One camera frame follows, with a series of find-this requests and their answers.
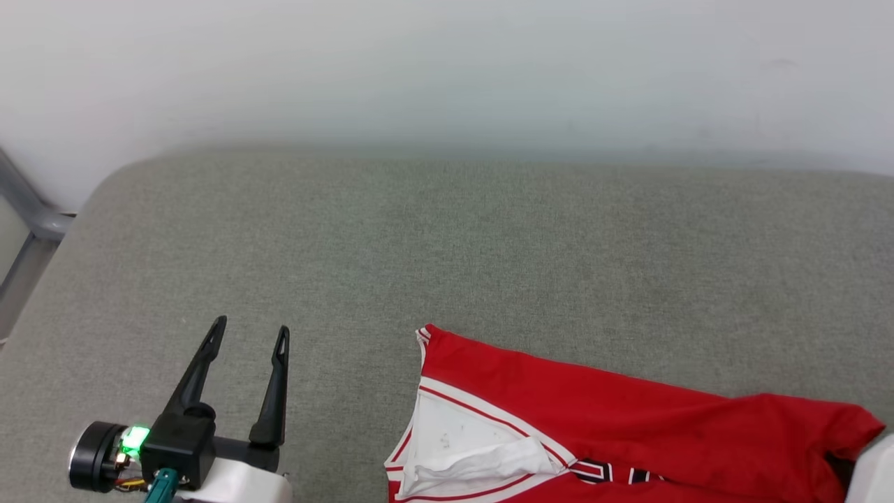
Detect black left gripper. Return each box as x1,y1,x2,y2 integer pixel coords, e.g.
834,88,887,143
68,315,291,493

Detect red and white jersey shirt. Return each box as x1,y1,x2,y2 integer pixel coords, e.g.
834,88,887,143
384,323,886,503

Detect teal cable connector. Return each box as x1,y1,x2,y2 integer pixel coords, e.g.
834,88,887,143
143,468,179,503

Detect grey metal frame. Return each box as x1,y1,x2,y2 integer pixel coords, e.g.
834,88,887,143
0,148,76,343

